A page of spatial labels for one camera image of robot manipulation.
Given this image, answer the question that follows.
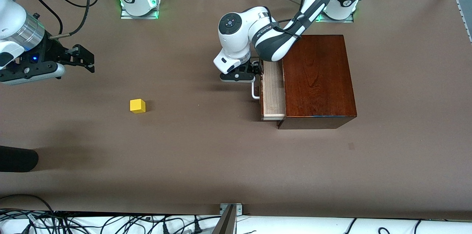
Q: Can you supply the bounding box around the wooden drawer with white handle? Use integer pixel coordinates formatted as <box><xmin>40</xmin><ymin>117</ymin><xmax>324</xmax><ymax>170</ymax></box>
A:
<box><xmin>251</xmin><ymin>60</ymin><xmax>287</xmax><ymax>121</ymax></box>

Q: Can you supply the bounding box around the yellow cube block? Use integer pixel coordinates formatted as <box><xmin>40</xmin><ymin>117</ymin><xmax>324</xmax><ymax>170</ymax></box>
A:
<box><xmin>130</xmin><ymin>99</ymin><xmax>146</xmax><ymax>114</ymax></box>

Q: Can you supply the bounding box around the dark wooden cabinet box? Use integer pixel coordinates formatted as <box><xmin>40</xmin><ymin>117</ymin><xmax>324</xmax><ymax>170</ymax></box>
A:
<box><xmin>277</xmin><ymin>35</ymin><xmax>357</xmax><ymax>130</ymax></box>

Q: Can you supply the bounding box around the black cylindrical object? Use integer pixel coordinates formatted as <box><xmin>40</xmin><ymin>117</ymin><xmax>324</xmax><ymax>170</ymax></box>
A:
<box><xmin>0</xmin><ymin>146</ymin><xmax>39</xmax><ymax>172</ymax></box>

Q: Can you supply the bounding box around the dark slanted beam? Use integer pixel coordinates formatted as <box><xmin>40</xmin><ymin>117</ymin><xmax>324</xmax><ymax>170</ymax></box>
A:
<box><xmin>212</xmin><ymin>205</ymin><xmax>236</xmax><ymax>234</ymax></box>

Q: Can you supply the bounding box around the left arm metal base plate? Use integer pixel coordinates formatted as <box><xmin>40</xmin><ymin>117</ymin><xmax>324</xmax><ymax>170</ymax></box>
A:
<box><xmin>316</xmin><ymin>0</ymin><xmax>355</xmax><ymax>23</ymax></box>

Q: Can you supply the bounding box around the small metal table bracket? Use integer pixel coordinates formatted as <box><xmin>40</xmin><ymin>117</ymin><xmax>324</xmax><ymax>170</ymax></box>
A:
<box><xmin>220</xmin><ymin>203</ymin><xmax>243</xmax><ymax>215</ymax></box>

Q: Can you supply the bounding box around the long arched black cable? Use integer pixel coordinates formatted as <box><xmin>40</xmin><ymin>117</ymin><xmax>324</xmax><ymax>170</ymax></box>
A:
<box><xmin>0</xmin><ymin>194</ymin><xmax>55</xmax><ymax>213</ymax></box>

